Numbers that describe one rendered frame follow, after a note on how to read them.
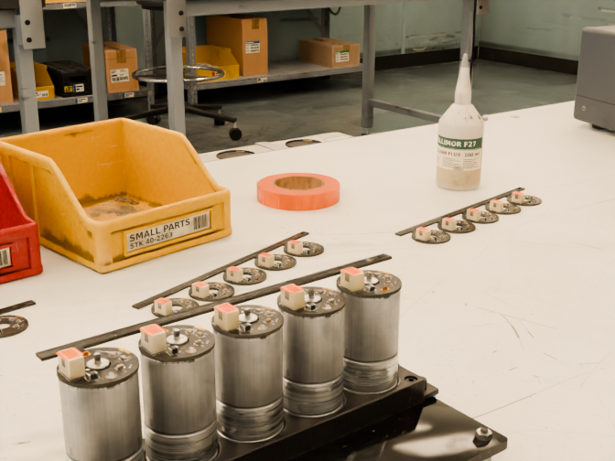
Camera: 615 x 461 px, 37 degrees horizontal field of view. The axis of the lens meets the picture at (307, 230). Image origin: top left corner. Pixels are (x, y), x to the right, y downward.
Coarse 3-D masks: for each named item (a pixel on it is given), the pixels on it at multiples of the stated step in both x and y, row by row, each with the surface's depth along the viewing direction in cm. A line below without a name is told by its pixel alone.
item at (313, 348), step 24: (288, 336) 33; (312, 336) 32; (336, 336) 33; (288, 360) 33; (312, 360) 32; (336, 360) 33; (288, 384) 33; (312, 384) 33; (336, 384) 33; (288, 408) 33; (312, 408) 33; (336, 408) 34
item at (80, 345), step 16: (384, 256) 37; (320, 272) 36; (336, 272) 36; (272, 288) 34; (208, 304) 33; (160, 320) 31; (176, 320) 31; (96, 336) 30; (112, 336) 30; (128, 336) 30; (48, 352) 29
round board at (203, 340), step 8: (168, 328) 31; (184, 328) 31; (192, 328) 31; (200, 328) 31; (168, 336) 30; (192, 336) 30; (200, 336) 30; (208, 336) 30; (192, 344) 30; (200, 344) 30; (208, 344) 30; (144, 352) 29; (160, 352) 29; (168, 352) 29; (176, 352) 29; (184, 352) 29; (200, 352) 29; (208, 352) 29; (160, 360) 29; (168, 360) 29; (176, 360) 29; (184, 360) 29
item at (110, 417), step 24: (120, 384) 27; (72, 408) 27; (96, 408) 27; (120, 408) 28; (72, 432) 28; (96, 432) 28; (120, 432) 28; (72, 456) 28; (96, 456) 28; (120, 456) 28; (144, 456) 29
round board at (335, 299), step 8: (304, 288) 34; (312, 288) 34; (320, 288) 34; (328, 288) 34; (280, 296) 33; (320, 296) 33; (328, 296) 33; (336, 296) 33; (280, 304) 33; (312, 304) 32; (320, 304) 33; (328, 304) 33; (336, 304) 33; (344, 304) 33; (288, 312) 32; (296, 312) 32; (304, 312) 32; (312, 312) 32; (320, 312) 32; (328, 312) 32; (336, 312) 32
